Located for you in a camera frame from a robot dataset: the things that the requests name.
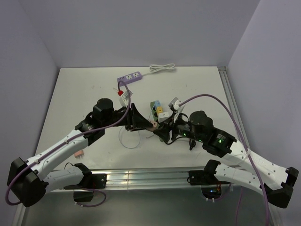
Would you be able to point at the green power strip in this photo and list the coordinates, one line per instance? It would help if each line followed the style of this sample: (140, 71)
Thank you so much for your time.
(154, 113)

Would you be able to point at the aluminium side rail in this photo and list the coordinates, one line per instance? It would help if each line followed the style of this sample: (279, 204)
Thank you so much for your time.
(231, 101)

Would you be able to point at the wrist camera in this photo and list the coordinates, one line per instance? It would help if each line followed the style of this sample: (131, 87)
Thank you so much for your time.
(175, 107)
(123, 97)

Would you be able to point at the aluminium front rail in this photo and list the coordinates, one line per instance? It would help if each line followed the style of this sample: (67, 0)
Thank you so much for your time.
(147, 179)

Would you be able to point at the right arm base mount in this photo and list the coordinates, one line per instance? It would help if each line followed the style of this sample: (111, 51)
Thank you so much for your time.
(211, 188)

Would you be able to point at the purple power strip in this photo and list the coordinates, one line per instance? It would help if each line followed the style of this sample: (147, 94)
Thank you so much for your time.
(130, 78)

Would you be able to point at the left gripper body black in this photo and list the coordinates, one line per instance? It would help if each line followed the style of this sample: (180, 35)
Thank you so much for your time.
(115, 117)

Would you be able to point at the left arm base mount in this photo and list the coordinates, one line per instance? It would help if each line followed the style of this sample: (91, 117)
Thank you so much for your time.
(91, 186)

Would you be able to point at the white plug adapter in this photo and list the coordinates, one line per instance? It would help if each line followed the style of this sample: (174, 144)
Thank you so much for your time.
(163, 116)

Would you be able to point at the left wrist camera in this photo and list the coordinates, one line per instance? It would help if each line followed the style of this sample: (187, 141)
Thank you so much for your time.
(123, 97)

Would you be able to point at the yellow plug adapter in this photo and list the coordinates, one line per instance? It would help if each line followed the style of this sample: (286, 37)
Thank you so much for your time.
(159, 109)

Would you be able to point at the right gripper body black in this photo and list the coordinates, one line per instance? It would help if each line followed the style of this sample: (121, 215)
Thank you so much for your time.
(183, 128)

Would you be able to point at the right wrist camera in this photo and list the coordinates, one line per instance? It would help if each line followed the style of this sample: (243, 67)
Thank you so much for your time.
(175, 107)

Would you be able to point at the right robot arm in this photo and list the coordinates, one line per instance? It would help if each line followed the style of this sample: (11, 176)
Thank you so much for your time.
(256, 173)

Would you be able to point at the blue USB charger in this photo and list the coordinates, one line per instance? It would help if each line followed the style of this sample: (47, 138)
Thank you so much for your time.
(157, 103)

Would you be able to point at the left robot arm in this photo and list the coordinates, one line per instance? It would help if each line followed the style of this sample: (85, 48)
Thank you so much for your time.
(31, 179)

